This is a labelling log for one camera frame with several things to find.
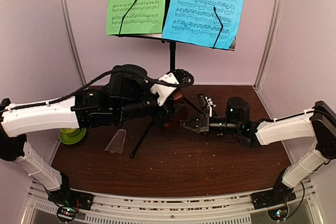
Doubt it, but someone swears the left aluminium frame post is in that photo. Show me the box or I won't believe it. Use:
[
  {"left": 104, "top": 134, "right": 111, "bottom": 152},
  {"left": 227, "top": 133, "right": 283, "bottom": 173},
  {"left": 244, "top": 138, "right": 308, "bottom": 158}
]
[{"left": 60, "top": 0, "right": 87, "bottom": 85}]

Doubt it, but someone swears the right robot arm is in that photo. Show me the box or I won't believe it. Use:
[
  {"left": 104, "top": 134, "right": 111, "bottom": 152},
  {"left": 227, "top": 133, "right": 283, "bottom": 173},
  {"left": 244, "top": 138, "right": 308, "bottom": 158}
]
[{"left": 180, "top": 97, "right": 335, "bottom": 204}]

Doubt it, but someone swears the green sheet music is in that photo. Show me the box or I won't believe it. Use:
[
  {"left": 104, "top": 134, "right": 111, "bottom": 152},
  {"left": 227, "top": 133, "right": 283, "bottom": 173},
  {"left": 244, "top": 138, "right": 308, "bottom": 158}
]
[{"left": 106, "top": 0, "right": 165, "bottom": 36}]

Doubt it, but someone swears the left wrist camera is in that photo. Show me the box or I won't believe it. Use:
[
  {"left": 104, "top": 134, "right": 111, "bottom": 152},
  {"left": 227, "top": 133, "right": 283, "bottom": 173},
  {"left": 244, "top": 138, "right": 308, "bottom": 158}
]
[{"left": 150, "top": 69, "right": 194, "bottom": 106}]

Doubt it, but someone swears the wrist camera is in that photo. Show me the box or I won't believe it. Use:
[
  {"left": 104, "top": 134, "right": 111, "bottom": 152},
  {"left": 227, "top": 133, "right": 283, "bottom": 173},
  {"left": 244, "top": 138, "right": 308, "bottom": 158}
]
[
  {"left": 150, "top": 69, "right": 194, "bottom": 106},
  {"left": 197, "top": 93, "right": 218, "bottom": 117}
]

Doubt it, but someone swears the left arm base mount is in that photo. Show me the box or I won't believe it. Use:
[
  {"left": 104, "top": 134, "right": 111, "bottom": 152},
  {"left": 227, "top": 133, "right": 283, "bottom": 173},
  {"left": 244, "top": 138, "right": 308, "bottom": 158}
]
[{"left": 46, "top": 190, "right": 94, "bottom": 223}]

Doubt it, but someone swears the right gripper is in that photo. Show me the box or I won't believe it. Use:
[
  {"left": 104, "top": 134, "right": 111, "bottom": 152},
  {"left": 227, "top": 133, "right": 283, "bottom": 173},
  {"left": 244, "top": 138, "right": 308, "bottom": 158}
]
[{"left": 180, "top": 112, "right": 241, "bottom": 136}]

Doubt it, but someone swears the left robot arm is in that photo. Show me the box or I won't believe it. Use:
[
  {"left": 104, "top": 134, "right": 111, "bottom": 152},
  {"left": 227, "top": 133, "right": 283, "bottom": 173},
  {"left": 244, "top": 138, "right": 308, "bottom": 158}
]
[{"left": 1, "top": 65, "right": 183, "bottom": 205}]

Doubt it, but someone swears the clear metronome cover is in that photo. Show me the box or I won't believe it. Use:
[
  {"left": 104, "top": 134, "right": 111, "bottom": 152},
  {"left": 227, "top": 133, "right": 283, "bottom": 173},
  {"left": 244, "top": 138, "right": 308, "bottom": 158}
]
[{"left": 104, "top": 129, "right": 127, "bottom": 155}]

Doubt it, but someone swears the aluminium frame post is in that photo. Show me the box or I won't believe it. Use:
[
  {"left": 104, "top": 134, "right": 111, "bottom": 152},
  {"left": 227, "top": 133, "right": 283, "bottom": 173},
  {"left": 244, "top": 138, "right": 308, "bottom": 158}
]
[
  {"left": 254, "top": 0, "right": 285, "bottom": 93},
  {"left": 60, "top": 0, "right": 87, "bottom": 85}
]

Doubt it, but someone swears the brown metronome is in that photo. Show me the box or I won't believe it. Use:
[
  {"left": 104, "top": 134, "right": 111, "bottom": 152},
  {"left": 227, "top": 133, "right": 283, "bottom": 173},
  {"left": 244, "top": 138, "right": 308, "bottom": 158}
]
[{"left": 159, "top": 91, "right": 188, "bottom": 132}]

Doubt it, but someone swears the front aluminium rail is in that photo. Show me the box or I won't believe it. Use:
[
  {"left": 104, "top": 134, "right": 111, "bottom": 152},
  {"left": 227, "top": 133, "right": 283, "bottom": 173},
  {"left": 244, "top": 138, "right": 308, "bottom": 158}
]
[{"left": 26, "top": 178, "right": 320, "bottom": 224}]

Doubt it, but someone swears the right aluminium frame post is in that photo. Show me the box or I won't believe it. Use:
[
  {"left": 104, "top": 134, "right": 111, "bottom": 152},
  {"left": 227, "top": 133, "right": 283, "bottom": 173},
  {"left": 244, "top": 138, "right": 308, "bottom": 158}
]
[{"left": 254, "top": 0, "right": 285, "bottom": 93}]

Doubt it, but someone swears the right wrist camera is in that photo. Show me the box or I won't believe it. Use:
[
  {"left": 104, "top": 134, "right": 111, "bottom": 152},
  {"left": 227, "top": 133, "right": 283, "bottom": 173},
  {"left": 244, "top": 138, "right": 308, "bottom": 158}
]
[{"left": 197, "top": 93, "right": 218, "bottom": 117}]

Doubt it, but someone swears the green bowl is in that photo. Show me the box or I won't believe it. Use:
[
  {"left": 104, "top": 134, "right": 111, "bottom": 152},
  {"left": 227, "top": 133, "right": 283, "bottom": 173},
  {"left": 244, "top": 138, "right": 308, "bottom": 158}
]
[{"left": 60, "top": 128, "right": 80, "bottom": 136}]

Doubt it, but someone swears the black music stand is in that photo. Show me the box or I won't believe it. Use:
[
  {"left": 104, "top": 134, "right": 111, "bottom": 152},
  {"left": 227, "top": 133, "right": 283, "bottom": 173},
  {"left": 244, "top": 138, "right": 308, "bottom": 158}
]
[{"left": 109, "top": 0, "right": 237, "bottom": 159}]

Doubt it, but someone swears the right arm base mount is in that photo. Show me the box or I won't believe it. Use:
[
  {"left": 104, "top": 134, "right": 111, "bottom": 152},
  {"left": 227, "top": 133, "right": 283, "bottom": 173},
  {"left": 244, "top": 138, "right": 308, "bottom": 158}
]
[{"left": 251, "top": 189, "right": 296, "bottom": 222}]

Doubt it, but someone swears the green saucer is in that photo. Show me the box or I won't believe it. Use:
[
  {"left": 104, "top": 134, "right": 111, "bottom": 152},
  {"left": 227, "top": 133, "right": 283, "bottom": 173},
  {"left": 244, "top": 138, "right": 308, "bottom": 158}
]
[{"left": 59, "top": 129, "right": 87, "bottom": 145}]

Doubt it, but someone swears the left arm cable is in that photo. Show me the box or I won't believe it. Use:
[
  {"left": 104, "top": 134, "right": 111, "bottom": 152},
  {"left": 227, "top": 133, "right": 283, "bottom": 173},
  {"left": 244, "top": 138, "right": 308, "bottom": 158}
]
[{"left": 0, "top": 63, "right": 195, "bottom": 112}]

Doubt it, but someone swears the blue sheet music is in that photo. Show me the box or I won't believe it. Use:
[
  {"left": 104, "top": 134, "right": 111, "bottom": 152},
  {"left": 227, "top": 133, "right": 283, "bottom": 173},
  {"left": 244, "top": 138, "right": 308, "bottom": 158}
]
[{"left": 162, "top": 0, "right": 244, "bottom": 50}]

